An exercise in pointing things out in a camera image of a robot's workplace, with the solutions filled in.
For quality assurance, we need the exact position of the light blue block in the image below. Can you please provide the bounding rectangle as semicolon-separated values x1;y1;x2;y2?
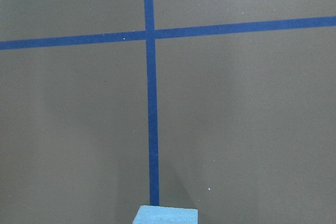
132;206;198;224

